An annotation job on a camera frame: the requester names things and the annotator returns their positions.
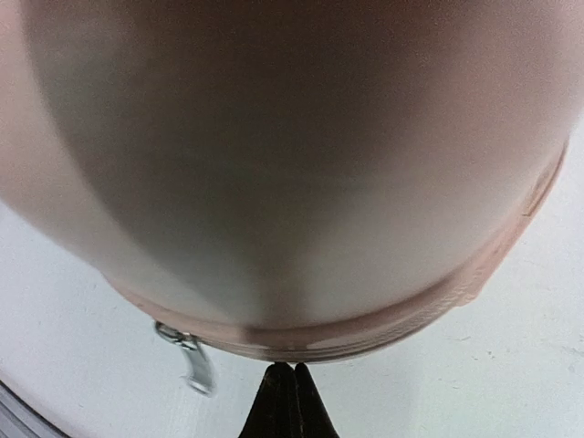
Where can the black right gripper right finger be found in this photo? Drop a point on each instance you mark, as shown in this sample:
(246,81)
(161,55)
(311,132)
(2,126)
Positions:
(313,413)

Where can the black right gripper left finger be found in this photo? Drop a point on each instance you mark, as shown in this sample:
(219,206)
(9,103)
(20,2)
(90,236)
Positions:
(274,410)

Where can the pink hard-shell suitcase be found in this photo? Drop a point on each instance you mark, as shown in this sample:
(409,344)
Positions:
(287,180)

